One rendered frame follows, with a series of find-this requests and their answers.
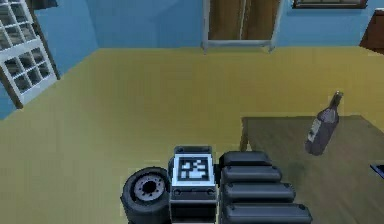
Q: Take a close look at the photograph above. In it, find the dark wine bottle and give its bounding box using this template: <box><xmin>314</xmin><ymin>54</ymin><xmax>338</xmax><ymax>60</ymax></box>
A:
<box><xmin>304</xmin><ymin>90</ymin><xmax>344</xmax><ymax>157</ymax></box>

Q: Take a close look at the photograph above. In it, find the dark brown wooden cupboard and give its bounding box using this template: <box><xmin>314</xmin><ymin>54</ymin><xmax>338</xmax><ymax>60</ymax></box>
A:
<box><xmin>359</xmin><ymin>8</ymin><xmax>384</xmax><ymax>56</ymax></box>

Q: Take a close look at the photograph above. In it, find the brown wooden table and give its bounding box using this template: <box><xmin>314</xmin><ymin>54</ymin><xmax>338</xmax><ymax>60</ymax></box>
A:
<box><xmin>239</xmin><ymin>115</ymin><xmax>384</xmax><ymax>224</ymax></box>

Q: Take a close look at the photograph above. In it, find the brown wooden door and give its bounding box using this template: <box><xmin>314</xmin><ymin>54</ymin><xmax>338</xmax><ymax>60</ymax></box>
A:
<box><xmin>200</xmin><ymin>0</ymin><xmax>285</xmax><ymax>54</ymax></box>

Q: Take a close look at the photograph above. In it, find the dark flat object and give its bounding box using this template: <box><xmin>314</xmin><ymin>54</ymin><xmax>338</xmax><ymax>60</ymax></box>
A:
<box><xmin>369</xmin><ymin>162</ymin><xmax>384</xmax><ymax>180</ymax></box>

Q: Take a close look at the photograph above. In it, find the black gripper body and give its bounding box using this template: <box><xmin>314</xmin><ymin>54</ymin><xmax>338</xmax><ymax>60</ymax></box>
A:
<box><xmin>120</xmin><ymin>166</ymin><xmax>172</xmax><ymax>224</ymax></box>

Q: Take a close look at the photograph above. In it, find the dark framed window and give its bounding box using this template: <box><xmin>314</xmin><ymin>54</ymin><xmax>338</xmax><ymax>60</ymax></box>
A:
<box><xmin>292</xmin><ymin>0</ymin><xmax>369</xmax><ymax>10</ymax></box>

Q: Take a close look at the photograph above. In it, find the white framed window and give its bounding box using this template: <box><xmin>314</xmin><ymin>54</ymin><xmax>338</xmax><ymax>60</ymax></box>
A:
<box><xmin>0</xmin><ymin>0</ymin><xmax>62</xmax><ymax>110</ymax></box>

